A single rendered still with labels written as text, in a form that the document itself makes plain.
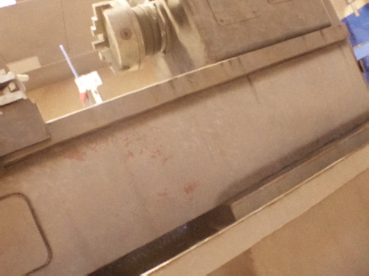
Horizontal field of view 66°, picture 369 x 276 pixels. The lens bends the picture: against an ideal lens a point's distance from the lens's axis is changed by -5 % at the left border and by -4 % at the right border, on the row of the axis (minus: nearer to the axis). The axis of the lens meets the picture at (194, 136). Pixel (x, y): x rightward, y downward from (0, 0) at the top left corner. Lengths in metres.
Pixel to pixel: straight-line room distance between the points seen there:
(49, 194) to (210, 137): 0.42
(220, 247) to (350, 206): 0.49
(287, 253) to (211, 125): 0.40
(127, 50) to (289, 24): 0.55
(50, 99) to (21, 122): 7.66
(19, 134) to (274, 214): 0.59
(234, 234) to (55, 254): 0.40
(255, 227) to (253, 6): 0.69
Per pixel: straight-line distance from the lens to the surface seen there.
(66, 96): 8.38
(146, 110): 0.76
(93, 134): 0.75
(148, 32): 1.06
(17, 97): 1.20
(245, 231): 0.67
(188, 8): 0.95
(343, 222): 0.99
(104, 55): 1.06
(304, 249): 0.90
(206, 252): 0.64
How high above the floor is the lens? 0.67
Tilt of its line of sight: level
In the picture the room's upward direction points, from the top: 23 degrees counter-clockwise
